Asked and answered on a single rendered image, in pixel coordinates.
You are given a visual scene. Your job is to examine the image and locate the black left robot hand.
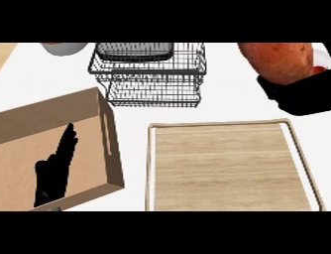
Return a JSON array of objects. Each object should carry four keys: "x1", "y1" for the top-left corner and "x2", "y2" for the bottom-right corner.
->
[{"x1": 33, "y1": 122, "x2": 82, "y2": 208}]

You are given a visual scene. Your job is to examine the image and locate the orange-brown sweet potato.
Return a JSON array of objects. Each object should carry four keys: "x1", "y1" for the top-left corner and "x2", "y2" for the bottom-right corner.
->
[{"x1": 237, "y1": 42, "x2": 330, "y2": 86}]

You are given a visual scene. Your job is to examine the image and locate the grey pot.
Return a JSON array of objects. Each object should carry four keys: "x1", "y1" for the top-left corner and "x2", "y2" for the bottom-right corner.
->
[{"x1": 42, "y1": 42, "x2": 91, "y2": 58}]

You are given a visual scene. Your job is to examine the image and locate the brown wooden crate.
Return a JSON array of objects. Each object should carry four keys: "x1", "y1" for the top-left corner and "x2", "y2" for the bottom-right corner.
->
[{"x1": 0, "y1": 86, "x2": 126, "y2": 212}]

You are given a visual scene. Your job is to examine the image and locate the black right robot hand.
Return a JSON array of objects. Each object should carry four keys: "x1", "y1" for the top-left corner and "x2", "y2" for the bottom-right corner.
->
[{"x1": 255, "y1": 42, "x2": 331, "y2": 117}]

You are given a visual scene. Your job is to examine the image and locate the black tiered wire basket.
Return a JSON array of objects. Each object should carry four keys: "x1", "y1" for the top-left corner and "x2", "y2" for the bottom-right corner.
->
[{"x1": 86, "y1": 42, "x2": 209, "y2": 109}]

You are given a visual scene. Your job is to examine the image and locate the pale wooden tray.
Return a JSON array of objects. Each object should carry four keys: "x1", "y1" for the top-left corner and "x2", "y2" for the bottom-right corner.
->
[{"x1": 144, "y1": 117, "x2": 329, "y2": 212}]

